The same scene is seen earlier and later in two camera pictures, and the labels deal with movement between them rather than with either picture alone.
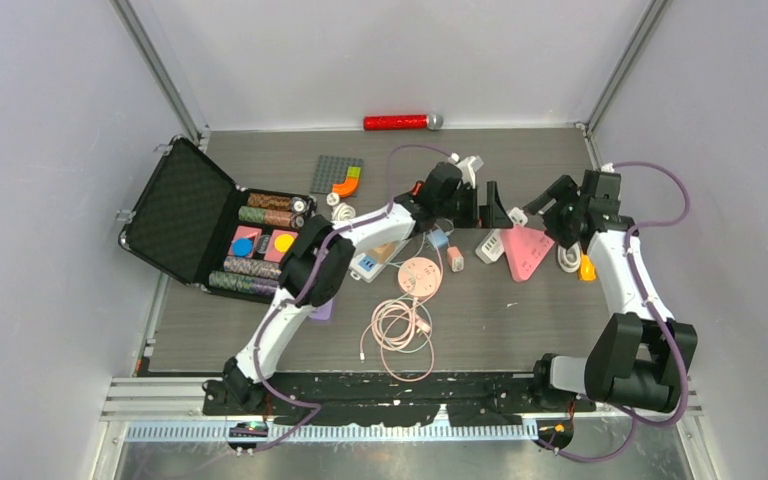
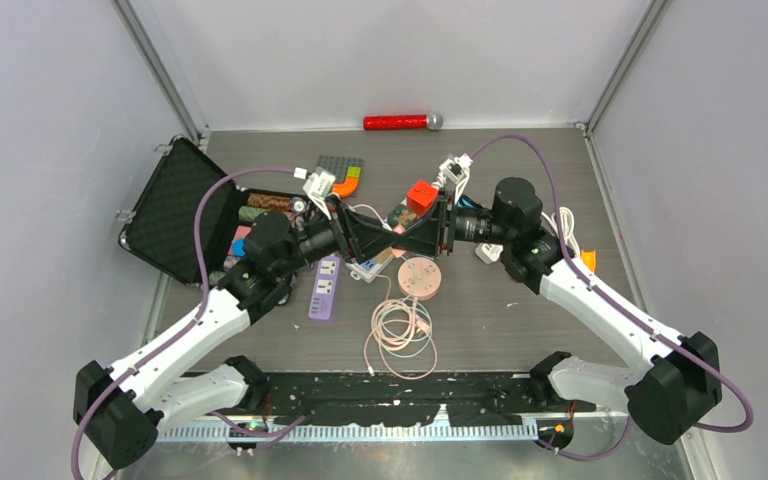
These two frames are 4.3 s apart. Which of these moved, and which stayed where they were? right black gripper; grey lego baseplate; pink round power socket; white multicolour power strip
Moved: right black gripper
Stayed: white multicolour power strip; pink round power socket; grey lego baseplate
